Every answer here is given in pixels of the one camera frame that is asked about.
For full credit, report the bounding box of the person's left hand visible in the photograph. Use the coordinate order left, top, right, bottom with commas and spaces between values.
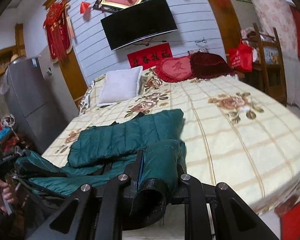
0, 179, 18, 213

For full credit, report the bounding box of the dark green puffer jacket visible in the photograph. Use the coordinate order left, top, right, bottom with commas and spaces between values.
14, 108, 187, 231

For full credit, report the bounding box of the red chinese knot hanging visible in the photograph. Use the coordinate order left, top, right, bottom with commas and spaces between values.
43, 1, 74, 63

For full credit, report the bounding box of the black wall television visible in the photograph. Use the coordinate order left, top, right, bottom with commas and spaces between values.
101, 0, 178, 50

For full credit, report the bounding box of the red shopping bag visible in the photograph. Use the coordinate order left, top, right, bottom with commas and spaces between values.
229, 40, 253, 73

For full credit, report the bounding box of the red heart-shaped cushion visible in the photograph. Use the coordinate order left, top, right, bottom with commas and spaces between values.
155, 56, 193, 83

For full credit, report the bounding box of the floral pink curtain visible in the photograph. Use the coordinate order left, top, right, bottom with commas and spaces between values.
242, 0, 300, 63

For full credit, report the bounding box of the wooden shelf rack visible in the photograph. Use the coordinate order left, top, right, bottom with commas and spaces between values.
245, 23, 287, 106

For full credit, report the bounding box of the white pillow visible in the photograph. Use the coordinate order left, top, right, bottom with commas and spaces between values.
97, 66, 143, 106

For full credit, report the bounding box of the red calligraphy banner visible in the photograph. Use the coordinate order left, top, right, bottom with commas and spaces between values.
127, 43, 172, 70

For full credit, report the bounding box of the grey refrigerator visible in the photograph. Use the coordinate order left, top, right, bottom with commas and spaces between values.
0, 56, 66, 154

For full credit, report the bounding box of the floral plaid bed sheet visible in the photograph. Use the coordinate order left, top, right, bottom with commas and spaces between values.
43, 69, 300, 216

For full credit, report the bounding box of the dark red velvet cushion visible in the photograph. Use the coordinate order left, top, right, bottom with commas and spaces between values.
190, 52, 235, 79

